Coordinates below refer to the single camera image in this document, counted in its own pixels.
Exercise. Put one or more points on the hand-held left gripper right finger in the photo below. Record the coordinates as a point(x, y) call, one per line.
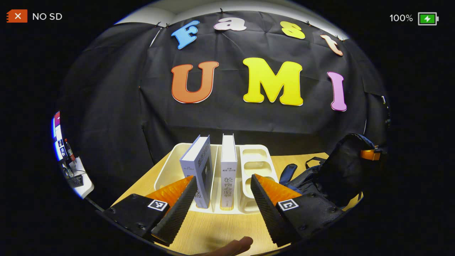
point(268, 213)

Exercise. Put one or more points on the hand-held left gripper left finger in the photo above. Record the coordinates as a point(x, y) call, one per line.
point(177, 213)

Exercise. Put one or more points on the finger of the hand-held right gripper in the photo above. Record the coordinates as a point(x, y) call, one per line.
point(369, 155)

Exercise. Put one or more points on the blue schoolbag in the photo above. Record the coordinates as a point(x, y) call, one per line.
point(341, 170)

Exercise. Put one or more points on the cream plastic bookshelf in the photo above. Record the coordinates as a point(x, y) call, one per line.
point(254, 167)

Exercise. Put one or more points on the grey-blue book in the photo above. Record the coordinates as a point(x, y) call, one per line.
point(199, 160)

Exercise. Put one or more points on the white book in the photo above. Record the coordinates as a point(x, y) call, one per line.
point(228, 167)

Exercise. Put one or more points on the black backdrop cloth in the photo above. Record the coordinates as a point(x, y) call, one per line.
point(231, 121)

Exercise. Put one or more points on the white side table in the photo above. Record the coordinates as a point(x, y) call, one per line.
point(80, 179)

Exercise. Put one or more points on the red bottle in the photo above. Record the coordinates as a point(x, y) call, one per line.
point(69, 150)

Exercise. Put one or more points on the bright screen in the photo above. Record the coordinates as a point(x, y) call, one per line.
point(57, 135)

